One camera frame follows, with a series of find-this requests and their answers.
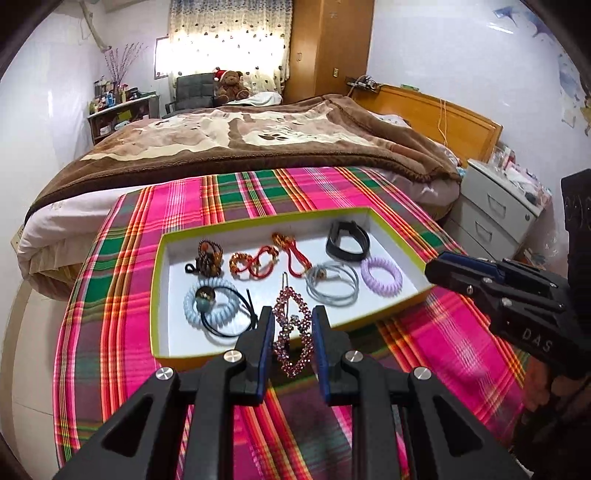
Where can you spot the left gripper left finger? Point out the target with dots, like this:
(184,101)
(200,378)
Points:
(256,346)

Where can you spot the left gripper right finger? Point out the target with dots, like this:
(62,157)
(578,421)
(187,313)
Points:
(336,384)

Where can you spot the red cord bracelet gold charm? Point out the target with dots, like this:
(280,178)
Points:
(288,244)

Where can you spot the person's right hand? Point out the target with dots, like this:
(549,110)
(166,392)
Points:
(538,389)

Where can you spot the yellow-green shallow box tray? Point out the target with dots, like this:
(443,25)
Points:
(176,343)

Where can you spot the black smart wristband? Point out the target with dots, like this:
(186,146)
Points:
(347,241)

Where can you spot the white bedside drawer cabinet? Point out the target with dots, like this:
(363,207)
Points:
(492,217)

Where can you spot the wooden headboard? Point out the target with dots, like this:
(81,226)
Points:
(468,134)

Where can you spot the brown plush blanket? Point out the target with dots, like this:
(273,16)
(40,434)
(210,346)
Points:
(327,131)

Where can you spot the white bed sheet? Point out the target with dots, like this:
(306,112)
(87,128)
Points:
(57,237)

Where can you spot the brown teddy bear santa hat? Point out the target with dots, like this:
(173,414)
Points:
(229,87)

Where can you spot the dark grey chair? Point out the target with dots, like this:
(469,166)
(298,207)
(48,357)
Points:
(191,92)

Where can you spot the cluttered wooden desk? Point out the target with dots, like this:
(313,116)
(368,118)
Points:
(118,108)

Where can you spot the wooden wardrobe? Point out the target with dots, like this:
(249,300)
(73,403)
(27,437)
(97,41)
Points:
(329,46)

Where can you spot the patterned window curtain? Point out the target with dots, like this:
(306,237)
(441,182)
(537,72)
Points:
(252,37)

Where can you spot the dried branch bouquet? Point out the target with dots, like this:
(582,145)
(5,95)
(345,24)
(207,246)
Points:
(119,62)

